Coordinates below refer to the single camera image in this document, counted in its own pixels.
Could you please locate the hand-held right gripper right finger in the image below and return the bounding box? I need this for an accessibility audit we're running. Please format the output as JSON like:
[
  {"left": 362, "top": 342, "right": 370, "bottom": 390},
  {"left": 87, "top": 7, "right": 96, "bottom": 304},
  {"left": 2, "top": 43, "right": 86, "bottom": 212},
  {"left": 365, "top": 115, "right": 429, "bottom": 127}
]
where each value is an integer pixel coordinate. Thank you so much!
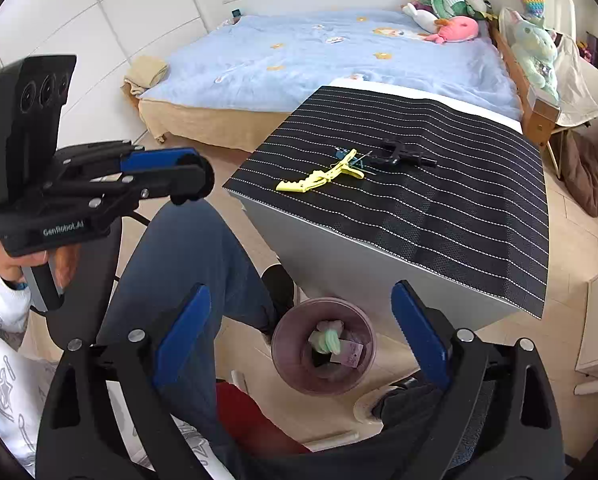
[{"left": 391, "top": 280, "right": 566, "bottom": 480}]

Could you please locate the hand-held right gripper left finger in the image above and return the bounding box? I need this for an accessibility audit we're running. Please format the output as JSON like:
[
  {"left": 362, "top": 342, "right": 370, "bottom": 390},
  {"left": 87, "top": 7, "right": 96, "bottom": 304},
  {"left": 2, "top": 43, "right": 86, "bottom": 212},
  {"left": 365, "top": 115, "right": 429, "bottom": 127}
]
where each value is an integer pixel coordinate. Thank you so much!
[{"left": 38, "top": 282, "right": 220, "bottom": 480}]

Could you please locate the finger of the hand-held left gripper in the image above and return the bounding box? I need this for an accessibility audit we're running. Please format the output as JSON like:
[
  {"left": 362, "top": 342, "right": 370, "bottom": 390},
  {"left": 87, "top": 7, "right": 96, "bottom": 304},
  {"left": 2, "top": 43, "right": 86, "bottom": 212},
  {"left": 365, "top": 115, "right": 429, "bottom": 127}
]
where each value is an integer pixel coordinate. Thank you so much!
[
  {"left": 44, "top": 162, "right": 212, "bottom": 213},
  {"left": 54, "top": 141, "right": 200, "bottom": 181}
]

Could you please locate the black round puff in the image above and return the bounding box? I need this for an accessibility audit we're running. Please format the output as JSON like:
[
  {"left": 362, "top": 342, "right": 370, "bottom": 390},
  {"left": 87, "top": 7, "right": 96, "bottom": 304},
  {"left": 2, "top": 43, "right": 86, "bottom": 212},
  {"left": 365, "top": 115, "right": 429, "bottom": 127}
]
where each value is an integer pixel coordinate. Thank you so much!
[{"left": 171, "top": 155, "right": 215, "bottom": 206}]

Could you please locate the purple cartoon card packet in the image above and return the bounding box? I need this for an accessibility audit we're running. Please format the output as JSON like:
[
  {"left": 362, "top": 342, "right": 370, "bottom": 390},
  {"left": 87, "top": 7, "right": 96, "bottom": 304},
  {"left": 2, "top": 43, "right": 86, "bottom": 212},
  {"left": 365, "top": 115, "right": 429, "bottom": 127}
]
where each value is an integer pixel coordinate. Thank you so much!
[{"left": 329, "top": 337, "right": 365, "bottom": 366}]

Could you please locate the white tissue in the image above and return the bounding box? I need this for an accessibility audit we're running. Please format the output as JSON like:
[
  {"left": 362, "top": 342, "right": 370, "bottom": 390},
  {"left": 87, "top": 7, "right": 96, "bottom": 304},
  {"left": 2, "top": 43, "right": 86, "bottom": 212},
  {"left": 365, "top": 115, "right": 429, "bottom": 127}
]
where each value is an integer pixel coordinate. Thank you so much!
[{"left": 313, "top": 320, "right": 342, "bottom": 356}]

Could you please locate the purple translucent waste bin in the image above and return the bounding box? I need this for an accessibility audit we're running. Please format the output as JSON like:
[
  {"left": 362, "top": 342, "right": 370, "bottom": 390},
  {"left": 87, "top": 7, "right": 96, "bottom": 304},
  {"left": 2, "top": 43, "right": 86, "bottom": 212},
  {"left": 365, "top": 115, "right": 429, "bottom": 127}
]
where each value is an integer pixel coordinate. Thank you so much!
[{"left": 270, "top": 297, "right": 377, "bottom": 395}]

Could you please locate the yellow hair clip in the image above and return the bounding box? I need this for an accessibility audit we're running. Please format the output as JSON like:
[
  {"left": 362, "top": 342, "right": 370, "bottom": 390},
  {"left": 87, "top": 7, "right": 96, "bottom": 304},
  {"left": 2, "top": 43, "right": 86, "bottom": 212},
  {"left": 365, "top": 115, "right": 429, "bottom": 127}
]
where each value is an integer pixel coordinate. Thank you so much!
[{"left": 275, "top": 149, "right": 366, "bottom": 193}]

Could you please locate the black plastic tool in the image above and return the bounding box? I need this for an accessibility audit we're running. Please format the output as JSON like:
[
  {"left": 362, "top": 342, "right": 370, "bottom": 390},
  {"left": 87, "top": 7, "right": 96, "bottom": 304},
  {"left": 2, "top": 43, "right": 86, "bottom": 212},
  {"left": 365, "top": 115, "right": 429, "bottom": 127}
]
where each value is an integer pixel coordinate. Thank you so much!
[{"left": 366, "top": 138, "right": 438, "bottom": 168}]

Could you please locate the thin blue hairpin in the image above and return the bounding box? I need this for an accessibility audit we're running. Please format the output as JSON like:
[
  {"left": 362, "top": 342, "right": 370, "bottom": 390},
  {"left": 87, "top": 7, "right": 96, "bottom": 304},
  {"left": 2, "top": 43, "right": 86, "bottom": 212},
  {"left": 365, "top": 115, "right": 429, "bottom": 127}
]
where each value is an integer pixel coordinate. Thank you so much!
[{"left": 333, "top": 148, "right": 376, "bottom": 174}]

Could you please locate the person's left hand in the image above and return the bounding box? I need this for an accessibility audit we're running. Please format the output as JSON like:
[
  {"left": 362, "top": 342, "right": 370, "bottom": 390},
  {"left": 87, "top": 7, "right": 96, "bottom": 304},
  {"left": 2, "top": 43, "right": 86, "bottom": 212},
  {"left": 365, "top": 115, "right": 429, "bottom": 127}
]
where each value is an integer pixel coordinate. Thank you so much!
[{"left": 0, "top": 245, "right": 81, "bottom": 297}]

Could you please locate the wooden bed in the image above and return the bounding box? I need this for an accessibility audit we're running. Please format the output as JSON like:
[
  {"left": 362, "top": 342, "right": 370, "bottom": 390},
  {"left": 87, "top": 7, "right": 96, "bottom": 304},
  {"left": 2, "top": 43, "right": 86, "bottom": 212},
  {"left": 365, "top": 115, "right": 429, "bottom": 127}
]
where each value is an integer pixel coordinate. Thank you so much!
[{"left": 122, "top": 7, "right": 560, "bottom": 153}]

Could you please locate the beige folded cloth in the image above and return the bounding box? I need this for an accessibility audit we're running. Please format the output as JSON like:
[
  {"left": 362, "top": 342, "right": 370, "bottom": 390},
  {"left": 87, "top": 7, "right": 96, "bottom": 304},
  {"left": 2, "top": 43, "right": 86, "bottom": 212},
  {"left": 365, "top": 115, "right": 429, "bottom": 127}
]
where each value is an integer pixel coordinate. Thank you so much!
[{"left": 124, "top": 55, "right": 169, "bottom": 97}]

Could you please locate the red cloth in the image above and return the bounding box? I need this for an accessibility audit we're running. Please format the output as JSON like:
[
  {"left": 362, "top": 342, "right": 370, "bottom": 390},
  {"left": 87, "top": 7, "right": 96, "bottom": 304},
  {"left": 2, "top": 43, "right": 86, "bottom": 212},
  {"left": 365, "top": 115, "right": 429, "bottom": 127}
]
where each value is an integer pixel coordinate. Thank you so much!
[{"left": 216, "top": 382, "right": 310, "bottom": 456}]

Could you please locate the person's right leg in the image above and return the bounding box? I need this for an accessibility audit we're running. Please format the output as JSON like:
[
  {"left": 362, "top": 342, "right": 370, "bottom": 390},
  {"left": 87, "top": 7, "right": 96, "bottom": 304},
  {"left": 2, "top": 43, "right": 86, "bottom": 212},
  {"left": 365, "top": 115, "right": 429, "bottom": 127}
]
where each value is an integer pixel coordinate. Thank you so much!
[{"left": 224, "top": 385, "right": 500, "bottom": 480}]

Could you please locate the white table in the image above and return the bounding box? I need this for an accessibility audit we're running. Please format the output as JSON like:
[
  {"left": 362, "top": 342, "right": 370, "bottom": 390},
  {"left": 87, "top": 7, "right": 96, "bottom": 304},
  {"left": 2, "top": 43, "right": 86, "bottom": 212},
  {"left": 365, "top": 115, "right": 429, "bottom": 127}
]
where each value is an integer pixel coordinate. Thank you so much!
[{"left": 244, "top": 76, "right": 524, "bottom": 341}]

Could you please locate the black striped placemat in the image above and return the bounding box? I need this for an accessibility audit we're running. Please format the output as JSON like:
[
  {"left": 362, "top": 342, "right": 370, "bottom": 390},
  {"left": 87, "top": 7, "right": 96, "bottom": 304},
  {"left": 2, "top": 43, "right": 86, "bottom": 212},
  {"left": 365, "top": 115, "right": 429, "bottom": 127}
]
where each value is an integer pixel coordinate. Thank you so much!
[{"left": 222, "top": 85, "right": 552, "bottom": 320}]

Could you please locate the white wardrobe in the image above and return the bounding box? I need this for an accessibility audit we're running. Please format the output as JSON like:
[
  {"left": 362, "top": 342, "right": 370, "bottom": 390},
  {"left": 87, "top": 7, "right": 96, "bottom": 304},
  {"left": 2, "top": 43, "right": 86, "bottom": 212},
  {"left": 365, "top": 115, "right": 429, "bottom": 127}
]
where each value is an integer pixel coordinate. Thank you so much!
[{"left": 0, "top": 0, "right": 210, "bottom": 171}]

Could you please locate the light blue blanket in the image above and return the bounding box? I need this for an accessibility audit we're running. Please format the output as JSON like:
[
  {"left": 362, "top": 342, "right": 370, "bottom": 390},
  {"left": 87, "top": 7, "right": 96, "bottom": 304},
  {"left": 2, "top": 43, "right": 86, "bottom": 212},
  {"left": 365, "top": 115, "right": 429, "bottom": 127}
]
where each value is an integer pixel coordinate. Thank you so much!
[{"left": 139, "top": 7, "right": 522, "bottom": 121}]

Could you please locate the person's torso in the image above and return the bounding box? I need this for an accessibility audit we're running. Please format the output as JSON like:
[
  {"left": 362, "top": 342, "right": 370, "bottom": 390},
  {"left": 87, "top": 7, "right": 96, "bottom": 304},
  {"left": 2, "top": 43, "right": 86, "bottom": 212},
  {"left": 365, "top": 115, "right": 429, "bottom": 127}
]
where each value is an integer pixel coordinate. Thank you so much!
[{"left": 0, "top": 330, "right": 60, "bottom": 476}]

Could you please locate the brown cushion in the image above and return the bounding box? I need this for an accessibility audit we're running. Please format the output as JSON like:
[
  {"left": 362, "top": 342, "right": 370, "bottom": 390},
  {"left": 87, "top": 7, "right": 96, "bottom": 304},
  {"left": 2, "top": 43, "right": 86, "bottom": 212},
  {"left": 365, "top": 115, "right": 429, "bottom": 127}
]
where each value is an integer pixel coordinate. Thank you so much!
[{"left": 561, "top": 130, "right": 598, "bottom": 218}]

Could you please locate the clear plastic box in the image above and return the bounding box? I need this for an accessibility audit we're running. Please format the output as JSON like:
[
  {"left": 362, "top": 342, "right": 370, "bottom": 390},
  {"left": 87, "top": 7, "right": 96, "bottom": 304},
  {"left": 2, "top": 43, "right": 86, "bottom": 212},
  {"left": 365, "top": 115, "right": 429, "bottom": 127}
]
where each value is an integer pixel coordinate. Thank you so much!
[{"left": 527, "top": 89, "right": 560, "bottom": 118}]

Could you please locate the white canvas folding chair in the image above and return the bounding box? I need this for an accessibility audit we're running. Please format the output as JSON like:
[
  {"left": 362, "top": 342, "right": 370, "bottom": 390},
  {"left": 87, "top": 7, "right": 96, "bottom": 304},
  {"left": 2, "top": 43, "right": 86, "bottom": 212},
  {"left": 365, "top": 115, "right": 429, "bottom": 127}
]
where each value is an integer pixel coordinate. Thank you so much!
[{"left": 499, "top": 7, "right": 598, "bottom": 181}]

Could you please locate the teal unicorn plush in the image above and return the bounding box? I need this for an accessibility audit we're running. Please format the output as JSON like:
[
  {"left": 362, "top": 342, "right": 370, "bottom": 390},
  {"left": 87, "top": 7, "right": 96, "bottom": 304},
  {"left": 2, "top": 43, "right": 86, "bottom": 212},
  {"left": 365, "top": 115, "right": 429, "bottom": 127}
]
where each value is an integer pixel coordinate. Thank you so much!
[{"left": 509, "top": 10, "right": 560, "bottom": 103}]

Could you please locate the white plush toy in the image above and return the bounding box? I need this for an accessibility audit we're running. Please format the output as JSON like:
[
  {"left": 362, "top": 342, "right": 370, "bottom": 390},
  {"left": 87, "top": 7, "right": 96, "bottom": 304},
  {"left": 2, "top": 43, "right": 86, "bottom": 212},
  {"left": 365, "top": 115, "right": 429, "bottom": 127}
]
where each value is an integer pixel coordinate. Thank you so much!
[{"left": 402, "top": 2, "right": 442, "bottom": 31}]

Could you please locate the pink whale plush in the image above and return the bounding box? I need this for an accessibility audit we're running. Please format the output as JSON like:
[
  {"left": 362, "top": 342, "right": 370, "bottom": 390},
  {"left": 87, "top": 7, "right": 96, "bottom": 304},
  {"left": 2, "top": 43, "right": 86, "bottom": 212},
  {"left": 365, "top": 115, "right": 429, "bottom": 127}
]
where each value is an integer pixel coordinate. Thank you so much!
[{"left": 424, "top": 15, "right": 480, "bottom": 45}]

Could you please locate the green striped plush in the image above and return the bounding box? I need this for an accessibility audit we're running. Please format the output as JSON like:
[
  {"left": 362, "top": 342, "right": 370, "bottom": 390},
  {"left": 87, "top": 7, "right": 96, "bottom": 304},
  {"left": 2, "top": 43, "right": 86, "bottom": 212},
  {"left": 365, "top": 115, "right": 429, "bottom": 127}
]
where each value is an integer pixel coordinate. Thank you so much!
[{"left": 429, "top": 0, "right": 472, "bottom": 18}]

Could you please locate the white green plush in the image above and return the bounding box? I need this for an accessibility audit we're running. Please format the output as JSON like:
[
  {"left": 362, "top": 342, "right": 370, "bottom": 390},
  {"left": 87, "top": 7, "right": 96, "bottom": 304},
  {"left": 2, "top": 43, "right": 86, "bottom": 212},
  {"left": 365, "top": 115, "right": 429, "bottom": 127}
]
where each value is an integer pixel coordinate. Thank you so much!
[{"left": 466, "top": 0, "right": 494, "bottom": 21}]

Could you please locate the white hoop frame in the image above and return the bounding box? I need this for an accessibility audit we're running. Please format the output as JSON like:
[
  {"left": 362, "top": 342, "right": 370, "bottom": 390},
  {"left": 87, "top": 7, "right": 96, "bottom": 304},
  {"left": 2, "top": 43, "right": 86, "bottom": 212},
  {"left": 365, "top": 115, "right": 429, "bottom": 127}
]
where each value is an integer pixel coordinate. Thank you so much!
[{"left": 554, "top": 0, "right": 577, "bottom": 41}]

